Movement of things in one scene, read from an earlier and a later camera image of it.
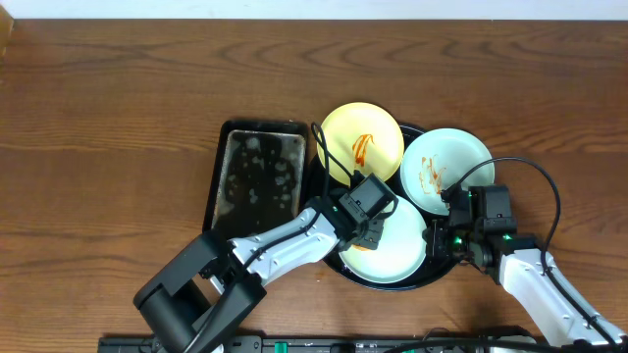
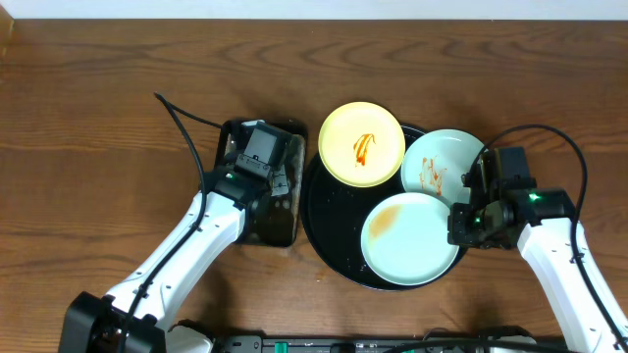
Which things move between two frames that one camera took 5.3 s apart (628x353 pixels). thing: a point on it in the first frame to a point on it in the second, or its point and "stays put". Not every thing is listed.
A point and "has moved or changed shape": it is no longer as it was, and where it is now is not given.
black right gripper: x=437 y=243 to x=459 y=232
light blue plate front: x=401 y=251 has moved or changed shape
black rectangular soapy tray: x=259 y=176 stays put
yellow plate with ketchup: x=364 y=137 stays put
